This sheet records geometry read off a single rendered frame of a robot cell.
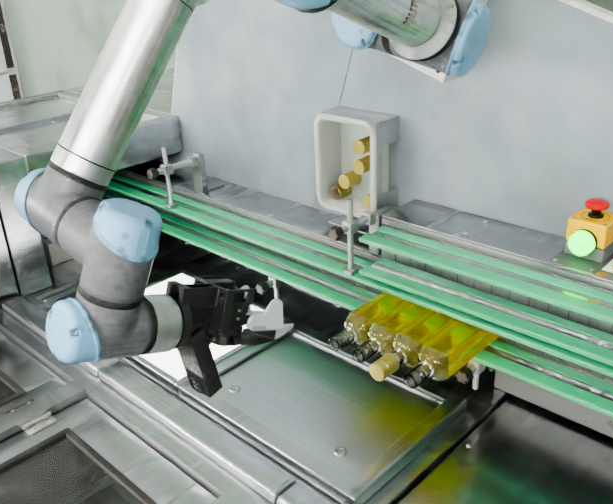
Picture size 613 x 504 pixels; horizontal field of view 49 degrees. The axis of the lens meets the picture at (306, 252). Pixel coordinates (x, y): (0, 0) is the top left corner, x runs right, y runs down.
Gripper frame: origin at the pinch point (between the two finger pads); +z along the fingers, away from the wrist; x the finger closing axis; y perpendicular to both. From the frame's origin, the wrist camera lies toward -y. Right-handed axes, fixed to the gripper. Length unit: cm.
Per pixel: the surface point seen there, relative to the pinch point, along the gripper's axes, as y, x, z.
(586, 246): 19, -27, 45
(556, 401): -11, -27, 53
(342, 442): -23.1, -2.9, 20.9
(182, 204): 3, 81, 44
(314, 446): -24.5, 0.2, 17.1
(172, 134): 21, 101, 52
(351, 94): 40, 34, 49
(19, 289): -26, 102, 11
